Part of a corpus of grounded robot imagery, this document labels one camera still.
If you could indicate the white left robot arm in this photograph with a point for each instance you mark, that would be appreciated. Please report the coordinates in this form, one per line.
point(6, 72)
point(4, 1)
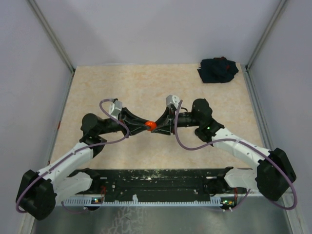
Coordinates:
point(40, 191)

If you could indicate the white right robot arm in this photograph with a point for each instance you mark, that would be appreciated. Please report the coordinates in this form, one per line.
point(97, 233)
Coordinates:
point(270, 171)

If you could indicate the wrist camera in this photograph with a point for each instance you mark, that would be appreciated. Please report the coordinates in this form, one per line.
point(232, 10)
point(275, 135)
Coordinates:
point(172, 101)
point(115, 108)

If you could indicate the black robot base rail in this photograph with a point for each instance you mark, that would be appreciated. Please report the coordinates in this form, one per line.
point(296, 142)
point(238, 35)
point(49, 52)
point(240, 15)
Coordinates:
point(159, 185)

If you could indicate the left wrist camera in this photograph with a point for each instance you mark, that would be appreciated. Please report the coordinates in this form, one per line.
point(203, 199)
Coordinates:
point(115, 108)

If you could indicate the orange earbud charging case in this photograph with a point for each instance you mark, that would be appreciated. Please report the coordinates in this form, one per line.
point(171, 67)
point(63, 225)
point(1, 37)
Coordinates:
point(151, 125)

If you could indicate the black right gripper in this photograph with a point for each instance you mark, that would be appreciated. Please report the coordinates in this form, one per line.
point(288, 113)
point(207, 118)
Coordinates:
point(170, 113)

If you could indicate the dark crumpled cloth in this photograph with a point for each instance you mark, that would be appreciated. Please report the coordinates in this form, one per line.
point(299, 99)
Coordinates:
point(217, 70)

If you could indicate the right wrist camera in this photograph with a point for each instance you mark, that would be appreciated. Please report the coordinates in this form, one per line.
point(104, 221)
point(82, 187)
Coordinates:
point(172, 101)

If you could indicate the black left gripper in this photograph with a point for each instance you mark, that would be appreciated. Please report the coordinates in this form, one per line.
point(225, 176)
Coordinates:
point(125, 114)

